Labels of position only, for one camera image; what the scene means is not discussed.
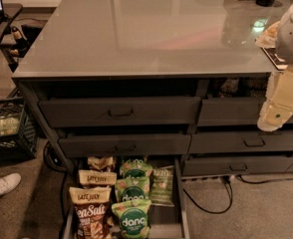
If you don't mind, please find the black power cable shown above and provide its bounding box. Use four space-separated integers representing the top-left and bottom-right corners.
182 174 293 215

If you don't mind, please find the middle left drawer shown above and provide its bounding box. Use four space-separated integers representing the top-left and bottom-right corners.
59 133 190 157

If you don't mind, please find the white shoe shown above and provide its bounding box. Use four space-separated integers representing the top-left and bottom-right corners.
0 173 22 196

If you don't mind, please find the rear green Dang bag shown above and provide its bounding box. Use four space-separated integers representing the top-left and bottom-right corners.
120 159 152 178

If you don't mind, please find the green dang bag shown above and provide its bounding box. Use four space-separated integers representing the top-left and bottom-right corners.
112 199 151 239
120 159 152 178
115 177 149 202

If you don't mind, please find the dark grey drawer cabinet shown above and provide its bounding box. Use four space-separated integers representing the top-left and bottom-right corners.
14 0 293 239

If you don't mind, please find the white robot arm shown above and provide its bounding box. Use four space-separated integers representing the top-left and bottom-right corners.
256 3 293 131

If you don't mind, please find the black white fiducial marker board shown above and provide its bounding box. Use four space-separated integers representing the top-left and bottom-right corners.
262 48 288 71

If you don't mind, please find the rear Late July chip bag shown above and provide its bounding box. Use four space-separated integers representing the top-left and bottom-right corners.
88 156 116 172

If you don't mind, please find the front green Dang bag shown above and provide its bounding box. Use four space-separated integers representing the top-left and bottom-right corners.
112 199 151 239

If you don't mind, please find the middle right drawer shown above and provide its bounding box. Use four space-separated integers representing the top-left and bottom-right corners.
189 130 293 153

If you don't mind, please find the front Late July chip bag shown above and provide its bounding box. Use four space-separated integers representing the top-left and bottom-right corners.
69 187 111 239

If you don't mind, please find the late july chip bag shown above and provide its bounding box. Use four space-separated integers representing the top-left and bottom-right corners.
69 187 111 239
79 170 117 187
88 156 116 172

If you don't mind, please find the bottom right drawer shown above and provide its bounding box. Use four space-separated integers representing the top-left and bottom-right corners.
182 156 293 176

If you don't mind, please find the black plastic crate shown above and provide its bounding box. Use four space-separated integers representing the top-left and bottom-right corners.
0 97 38 166

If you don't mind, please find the green jalapeno chip bag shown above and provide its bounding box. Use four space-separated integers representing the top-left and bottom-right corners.
149 165 174 207

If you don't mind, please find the green chip bag in crate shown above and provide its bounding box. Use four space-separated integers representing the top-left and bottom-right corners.
0 115 20 135

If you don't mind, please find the middle green Dang bag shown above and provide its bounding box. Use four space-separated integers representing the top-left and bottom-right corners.
115 177 149 202

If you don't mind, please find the top left drawer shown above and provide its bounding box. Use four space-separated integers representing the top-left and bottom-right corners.
39 97 199 127

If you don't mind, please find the middle Late July chip bag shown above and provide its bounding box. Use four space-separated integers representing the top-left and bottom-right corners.
79 170 117 187

